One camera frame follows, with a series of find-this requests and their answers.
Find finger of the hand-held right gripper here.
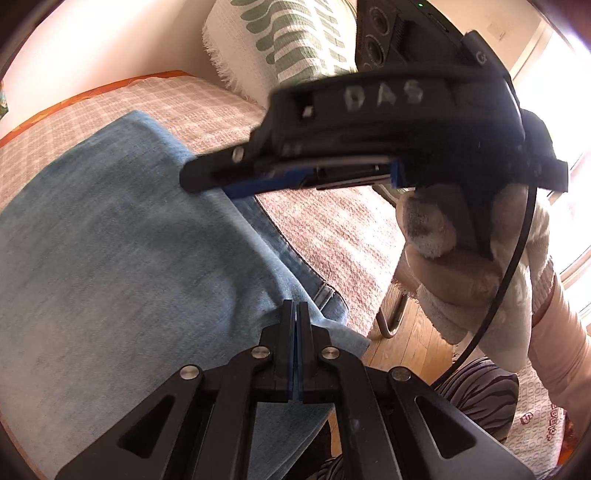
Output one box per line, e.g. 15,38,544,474
179,150,308,200

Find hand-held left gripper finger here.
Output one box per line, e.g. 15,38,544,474
55,299,297,480
298,301,536,480

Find blue denim pants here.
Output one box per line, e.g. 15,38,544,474
0,110,373,479

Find person's right forearm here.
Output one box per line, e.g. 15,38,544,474
525,272,591,418

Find person's right hand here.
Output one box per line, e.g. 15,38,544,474
394,182,557,346

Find metal chair leg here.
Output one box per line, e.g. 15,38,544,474
375,185,417,340

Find white green leaf towel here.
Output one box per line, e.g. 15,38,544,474
202,0,366,110

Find white printed garment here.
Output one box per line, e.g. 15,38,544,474
502,355,574,470

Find bright window frame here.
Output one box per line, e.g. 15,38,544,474
508,18,591,282

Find thick black cable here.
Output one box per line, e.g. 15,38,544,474
431,185,539,389

